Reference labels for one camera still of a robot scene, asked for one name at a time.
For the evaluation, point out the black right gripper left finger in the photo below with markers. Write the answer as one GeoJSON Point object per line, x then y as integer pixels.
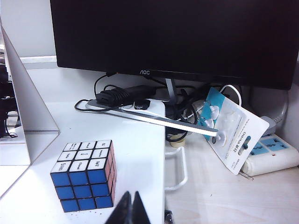
{"type": "Point", "coordinates": [121, 214]}

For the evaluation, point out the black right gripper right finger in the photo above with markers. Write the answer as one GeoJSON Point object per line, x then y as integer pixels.
{"type": "Point", "coordinates": [139, 214]}

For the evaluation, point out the Rubik's cube with black edges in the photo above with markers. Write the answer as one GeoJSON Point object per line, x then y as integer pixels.
{"type": "Point", "coordinates": [81, 182]}

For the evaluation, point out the square frameless mirror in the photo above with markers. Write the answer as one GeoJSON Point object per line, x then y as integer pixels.
{"type": "Point", "coordinates": [29, 105]}

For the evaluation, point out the beige tape roll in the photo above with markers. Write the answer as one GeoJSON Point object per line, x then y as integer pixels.
{"type": "Point", "coordinates": [175, 143]}

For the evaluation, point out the white desk riser shelf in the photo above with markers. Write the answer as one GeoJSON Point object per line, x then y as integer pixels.
{"type": "Point", "coordinates": [105, 130]}

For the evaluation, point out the black power adapter brick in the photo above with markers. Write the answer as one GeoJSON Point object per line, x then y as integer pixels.
{"type": "Point", "coordinates": [126, 93]}

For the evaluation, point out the blue white blister pack card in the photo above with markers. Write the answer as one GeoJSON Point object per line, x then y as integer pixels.
{"type": "Point", "coordinates": [243, 130]}

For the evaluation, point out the white blue power strip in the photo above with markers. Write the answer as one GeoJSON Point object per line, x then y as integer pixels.
{"type": "Point", "coordinates": [275, 161]}

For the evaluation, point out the black AOC computer monitor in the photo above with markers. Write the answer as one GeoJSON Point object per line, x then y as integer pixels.
{"type": "Point", "coordinates": [163, 35]}

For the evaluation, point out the grey aluminium partition rail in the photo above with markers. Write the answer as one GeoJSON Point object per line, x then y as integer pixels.
{"type": "Point", "coordinates": [37, 61]}

